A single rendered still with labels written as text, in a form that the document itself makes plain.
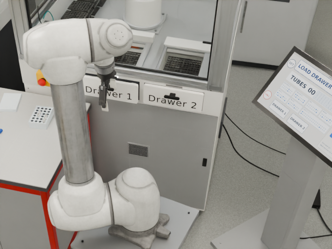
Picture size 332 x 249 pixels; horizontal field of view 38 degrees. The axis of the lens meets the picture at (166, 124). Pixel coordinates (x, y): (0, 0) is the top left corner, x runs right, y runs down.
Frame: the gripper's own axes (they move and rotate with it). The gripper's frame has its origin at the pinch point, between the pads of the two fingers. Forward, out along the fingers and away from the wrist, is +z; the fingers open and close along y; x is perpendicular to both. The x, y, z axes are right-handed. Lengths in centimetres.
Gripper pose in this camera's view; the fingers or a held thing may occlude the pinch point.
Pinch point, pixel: (109, 98)
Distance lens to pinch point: 229.3
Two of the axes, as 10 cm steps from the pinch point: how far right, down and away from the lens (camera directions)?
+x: -9.8, -1.7, 1.3
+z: 0.0, 6.0, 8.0
